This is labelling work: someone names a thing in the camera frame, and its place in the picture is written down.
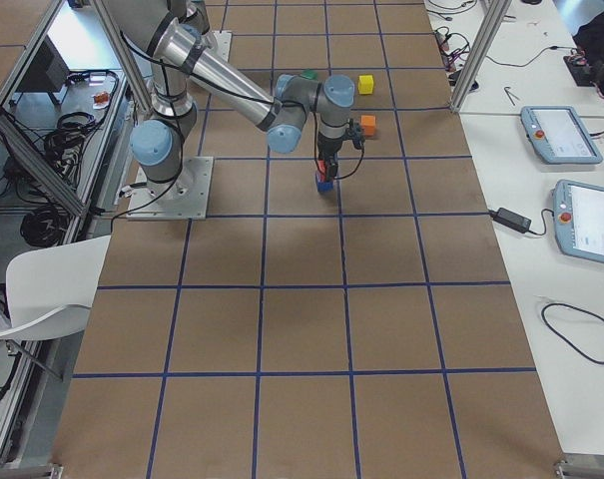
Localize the hex key tool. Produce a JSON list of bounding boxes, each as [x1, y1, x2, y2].
[[504, 86, 519, 106]]

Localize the aluminium frame post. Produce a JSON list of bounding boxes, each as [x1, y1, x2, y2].
[[449, 0, 511, 113]]

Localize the red wooden block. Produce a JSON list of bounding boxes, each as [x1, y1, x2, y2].
[[315, 160, 331, 184]]

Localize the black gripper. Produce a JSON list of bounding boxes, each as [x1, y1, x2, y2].
[[316, 133, 343, 181]]

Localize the near teach pendant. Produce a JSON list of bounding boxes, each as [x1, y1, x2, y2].
[[552, 180, 604, 263]]

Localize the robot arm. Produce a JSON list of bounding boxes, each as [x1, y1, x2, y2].
[[107, 1, 364, 192]]

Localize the orange wooden block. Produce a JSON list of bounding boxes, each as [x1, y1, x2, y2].
[[359, 115, 377, 138]]

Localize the teach pendant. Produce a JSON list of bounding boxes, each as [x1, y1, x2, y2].
[[520, 106, 603, 165], [552, 180, 604, 263]]

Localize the white chair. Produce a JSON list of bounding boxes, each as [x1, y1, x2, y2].
[[0, 236, 111, 341]]

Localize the green wooden block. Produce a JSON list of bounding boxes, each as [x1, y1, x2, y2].
[[302, 69, 317, 80]]

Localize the yellow wooden block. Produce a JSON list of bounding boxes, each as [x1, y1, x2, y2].
[[357, 74, 375, 96]]

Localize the black power adapter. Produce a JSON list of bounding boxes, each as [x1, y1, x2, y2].
[[489, 208, 531, 234]]

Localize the circuit boards with cables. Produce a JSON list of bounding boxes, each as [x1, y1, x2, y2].
[[433, 26, 471, 73]]

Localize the orange snack packet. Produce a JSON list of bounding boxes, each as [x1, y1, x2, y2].
[[93, 91, 110, 110]]

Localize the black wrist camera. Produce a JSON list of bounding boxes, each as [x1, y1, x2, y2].
[[345, 119, 365, 151]]

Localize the far teach pendant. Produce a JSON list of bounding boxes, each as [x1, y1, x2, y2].
[[520, 106, 603, 165]]

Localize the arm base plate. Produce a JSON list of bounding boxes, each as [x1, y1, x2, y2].
[[202, 30, 233, 62], [126, 157, 214, 221]]

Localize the blue wooden block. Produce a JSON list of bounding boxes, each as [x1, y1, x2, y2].
[[315, 180, 333, 195]]

